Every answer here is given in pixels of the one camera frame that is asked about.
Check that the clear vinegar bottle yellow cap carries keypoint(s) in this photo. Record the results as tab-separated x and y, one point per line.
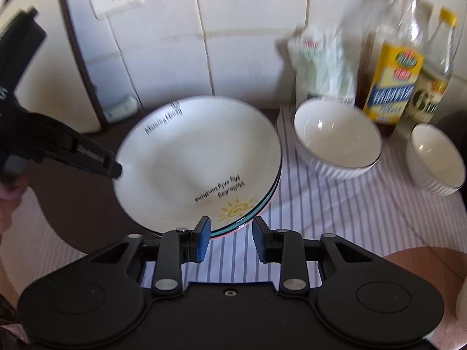
427	98

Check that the cooking wine bottle yellow label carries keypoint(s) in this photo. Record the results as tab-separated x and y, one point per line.
394	80

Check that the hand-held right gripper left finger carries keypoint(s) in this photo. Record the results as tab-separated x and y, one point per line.
204	240

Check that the blue fried egg print plate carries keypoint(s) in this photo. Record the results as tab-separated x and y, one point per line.
237	229

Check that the white cutting board dark rim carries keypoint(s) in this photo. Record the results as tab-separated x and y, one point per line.
51	80

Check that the pink bear print plate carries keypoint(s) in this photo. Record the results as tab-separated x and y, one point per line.
226	236

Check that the white cutting board stand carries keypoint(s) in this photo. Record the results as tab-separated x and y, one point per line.
122	109

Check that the person's left hand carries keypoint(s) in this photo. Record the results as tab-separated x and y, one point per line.
8	198

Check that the crumpled white plastic bag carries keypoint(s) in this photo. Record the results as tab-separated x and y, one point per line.
321	69

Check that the white plate with sun print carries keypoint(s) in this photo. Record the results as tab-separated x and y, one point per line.
189	160

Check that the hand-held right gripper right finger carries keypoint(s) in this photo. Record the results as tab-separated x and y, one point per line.
259	240

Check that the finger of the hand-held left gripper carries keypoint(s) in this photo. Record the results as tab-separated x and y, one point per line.
98	158

